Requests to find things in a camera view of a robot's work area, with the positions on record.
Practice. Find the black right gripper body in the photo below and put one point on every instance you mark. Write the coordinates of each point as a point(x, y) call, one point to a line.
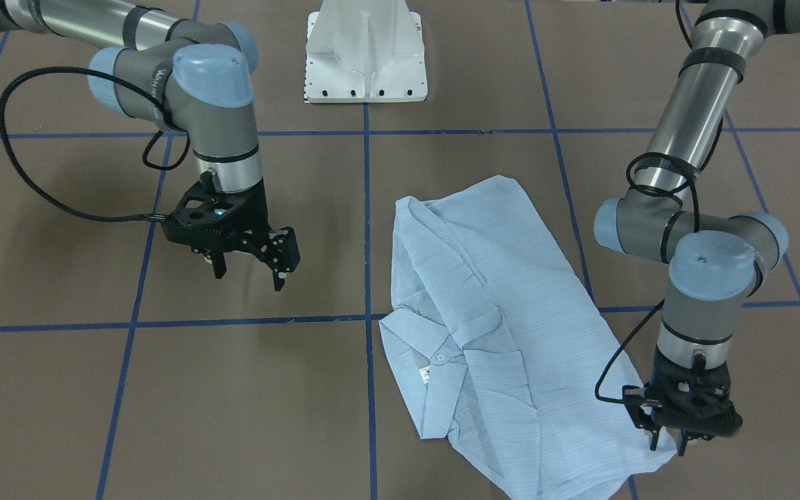
point(253, 210)

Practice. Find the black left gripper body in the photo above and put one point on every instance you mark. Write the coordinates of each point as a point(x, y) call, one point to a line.
point(657, 368)

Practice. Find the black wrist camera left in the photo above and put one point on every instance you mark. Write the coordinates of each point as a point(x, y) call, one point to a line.
point(635, 400)

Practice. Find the light blue striped shirt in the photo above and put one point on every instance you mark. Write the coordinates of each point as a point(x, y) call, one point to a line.
point(496, 346)

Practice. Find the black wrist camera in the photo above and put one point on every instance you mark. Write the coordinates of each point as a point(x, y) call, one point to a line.
point(199, 220)
point(635, 400)

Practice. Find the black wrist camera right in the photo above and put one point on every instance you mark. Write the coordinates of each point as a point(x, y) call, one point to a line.
point(199, 220)

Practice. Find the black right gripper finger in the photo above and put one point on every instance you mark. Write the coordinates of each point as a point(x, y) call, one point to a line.
point(278, 280)
point(218, 262)

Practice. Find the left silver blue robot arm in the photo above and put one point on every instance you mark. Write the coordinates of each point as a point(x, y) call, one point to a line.
point(714, 263)

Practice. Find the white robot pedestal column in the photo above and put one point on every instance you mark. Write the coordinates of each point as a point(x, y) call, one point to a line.
point(365, 52)

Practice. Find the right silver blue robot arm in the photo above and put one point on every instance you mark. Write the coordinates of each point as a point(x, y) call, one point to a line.
point(186, 77)

